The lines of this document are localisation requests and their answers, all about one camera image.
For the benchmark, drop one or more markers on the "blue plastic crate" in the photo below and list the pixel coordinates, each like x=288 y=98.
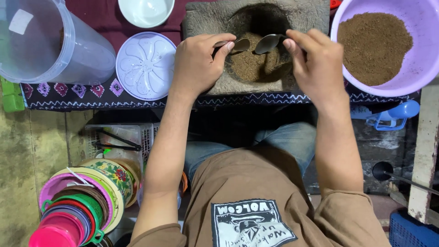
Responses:
x=410 y=230

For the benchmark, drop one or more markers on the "person's brown shirt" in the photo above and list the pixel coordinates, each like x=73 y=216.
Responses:
x=253 y=192

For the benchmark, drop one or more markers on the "black funnel with metal rod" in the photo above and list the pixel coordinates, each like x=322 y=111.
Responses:
x=383 y=171

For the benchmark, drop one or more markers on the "person's right hand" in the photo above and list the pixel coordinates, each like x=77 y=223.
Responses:
x=319 y=68

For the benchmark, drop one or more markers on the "white bowl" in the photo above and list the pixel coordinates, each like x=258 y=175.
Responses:
x=145 y=12

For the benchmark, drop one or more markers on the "green plastic box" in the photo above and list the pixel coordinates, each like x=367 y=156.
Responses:
x=12 y=96

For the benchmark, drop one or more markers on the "red plastic object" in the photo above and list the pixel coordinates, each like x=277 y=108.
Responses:
x=334 y=3

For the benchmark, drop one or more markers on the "clear plastic jar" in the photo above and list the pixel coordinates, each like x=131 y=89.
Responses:
x=44 y=44

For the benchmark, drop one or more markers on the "maroon patterned cloth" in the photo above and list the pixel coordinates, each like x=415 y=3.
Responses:
x=99 y=20

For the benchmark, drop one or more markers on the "brown powder in mortar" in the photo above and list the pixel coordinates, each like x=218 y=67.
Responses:
x=250 y=67

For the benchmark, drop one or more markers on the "pale flower-embossed plastic lid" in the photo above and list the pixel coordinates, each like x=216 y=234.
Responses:
x=145 y=65

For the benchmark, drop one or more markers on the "metal spoon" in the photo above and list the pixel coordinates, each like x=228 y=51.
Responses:
x=266 y=44
x=242 y=45

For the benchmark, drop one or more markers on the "white plastic basket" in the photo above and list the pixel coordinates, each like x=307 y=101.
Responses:
x=118 y=137

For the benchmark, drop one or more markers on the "purple plastic basin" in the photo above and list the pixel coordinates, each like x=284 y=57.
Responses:
x=423 y=37

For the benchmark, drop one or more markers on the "white wooden post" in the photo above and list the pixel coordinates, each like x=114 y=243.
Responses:
x=423 y=154

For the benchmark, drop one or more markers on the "person's left hand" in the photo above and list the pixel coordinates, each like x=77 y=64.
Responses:
x=195 y=65

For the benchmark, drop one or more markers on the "brown powder in basin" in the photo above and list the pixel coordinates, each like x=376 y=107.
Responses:
x=373 y=48

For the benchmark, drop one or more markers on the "grey stone mortar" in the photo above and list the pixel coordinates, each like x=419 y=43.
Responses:
x=205 y=17

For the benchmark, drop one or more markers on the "person's blue jeans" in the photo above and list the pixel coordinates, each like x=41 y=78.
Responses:
x=291 y=140

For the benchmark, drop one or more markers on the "stack of colourful plastic containers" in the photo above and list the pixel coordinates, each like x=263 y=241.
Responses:
x=85 y=202

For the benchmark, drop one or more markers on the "blue plastic bottle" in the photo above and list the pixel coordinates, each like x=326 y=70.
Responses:
x=394 y=115

